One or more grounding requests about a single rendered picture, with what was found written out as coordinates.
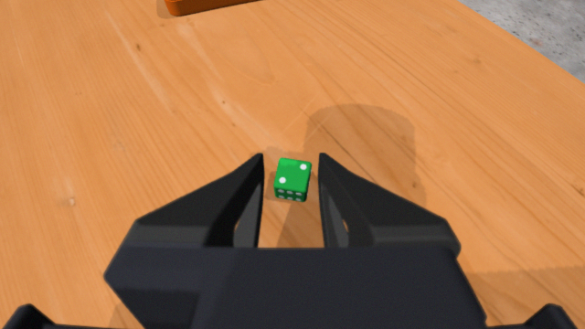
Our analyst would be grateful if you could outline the green die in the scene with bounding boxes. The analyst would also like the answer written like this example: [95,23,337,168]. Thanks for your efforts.
[273,157,312,202]

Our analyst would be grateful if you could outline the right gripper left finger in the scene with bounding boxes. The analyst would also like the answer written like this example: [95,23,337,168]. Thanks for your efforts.
[120,153,265,248]

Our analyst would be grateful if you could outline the orange digital multimeter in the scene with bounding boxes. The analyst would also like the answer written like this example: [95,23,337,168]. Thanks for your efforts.
[165,0,261,16]

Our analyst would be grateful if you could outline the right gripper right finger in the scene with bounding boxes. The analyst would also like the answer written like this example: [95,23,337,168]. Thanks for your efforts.
[318,153,462,259]

